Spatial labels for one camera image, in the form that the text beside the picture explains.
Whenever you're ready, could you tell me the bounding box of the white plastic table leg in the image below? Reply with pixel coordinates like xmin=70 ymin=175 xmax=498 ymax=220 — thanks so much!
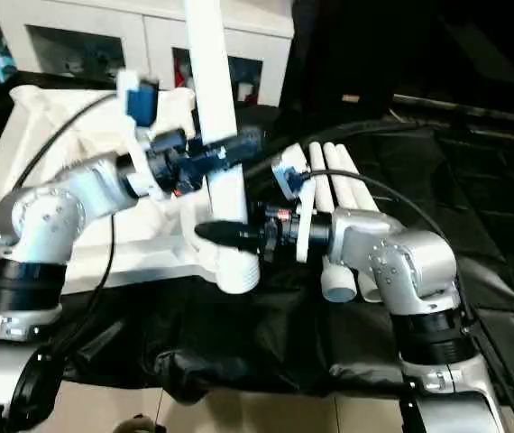
xmin=324 ymin=141 xmax=386 ymax=303
xmin=338 ymin=143 xmax=389 ymax=213
xmin=183 ymin=0 xmax=262 ymax=296
xmin=307 ymin=141 xmax=359 ymax=303

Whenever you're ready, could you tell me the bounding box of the white plastic table top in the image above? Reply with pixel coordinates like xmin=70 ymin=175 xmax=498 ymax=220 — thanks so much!
xmin=0 ymin=83 xmax=231 ymax=290

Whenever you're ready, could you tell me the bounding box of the white glass-door cabinet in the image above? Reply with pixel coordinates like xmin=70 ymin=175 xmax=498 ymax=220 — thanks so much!
xmin=0 ymin=0 xmax=296 ymax=109

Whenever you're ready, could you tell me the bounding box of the black table mat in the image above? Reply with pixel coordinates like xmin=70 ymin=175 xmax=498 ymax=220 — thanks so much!
xmin=0 ymin=72 xmax=514 ymax=402

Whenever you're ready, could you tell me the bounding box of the long black bar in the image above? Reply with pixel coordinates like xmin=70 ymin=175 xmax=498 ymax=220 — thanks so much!
xmin=392 ymin=90 xmax=514 ymax=123

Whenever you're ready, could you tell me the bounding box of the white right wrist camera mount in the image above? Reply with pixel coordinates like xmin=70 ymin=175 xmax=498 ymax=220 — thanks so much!
xmin=271 ymin=155 xmax=332 ymax=264

